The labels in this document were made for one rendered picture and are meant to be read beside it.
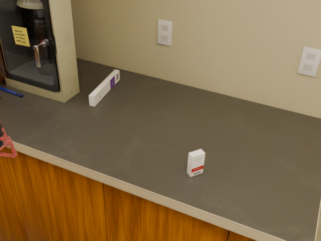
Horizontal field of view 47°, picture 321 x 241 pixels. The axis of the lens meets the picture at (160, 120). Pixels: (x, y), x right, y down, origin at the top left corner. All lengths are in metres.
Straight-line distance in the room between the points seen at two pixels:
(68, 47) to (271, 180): 0.92
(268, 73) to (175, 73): 0.43
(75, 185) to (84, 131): 0.20
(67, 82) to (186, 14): 0.58
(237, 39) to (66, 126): 0.78
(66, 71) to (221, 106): 0.67
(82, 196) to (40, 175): 0.19
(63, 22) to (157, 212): 0.79
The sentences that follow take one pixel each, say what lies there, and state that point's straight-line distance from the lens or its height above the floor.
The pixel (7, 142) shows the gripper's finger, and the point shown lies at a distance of 1.14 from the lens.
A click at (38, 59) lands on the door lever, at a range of 1.50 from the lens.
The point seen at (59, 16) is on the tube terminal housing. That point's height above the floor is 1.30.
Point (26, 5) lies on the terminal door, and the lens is 1.51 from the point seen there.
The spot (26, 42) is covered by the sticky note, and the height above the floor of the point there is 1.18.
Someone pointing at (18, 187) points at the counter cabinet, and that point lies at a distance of 1.66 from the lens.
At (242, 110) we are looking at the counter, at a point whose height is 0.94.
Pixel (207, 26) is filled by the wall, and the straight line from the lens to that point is 1.64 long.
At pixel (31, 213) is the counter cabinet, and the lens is 1.74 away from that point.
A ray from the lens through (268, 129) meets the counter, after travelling 1.51.
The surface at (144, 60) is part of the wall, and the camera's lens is 1.83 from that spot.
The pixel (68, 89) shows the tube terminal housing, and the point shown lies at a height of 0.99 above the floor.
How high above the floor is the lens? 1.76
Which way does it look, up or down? 34 degrees down
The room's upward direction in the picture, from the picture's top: 2 degrees clockwise
